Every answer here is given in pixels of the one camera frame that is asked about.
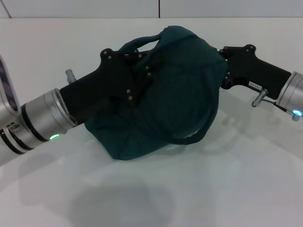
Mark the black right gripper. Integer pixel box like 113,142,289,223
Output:
219,44,292,101

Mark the dark teal zipper lunch bag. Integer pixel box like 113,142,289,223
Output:
84,25,228,162

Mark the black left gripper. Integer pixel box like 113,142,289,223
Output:
59,48,156,124

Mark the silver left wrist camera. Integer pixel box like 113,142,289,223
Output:
0,55,22,130

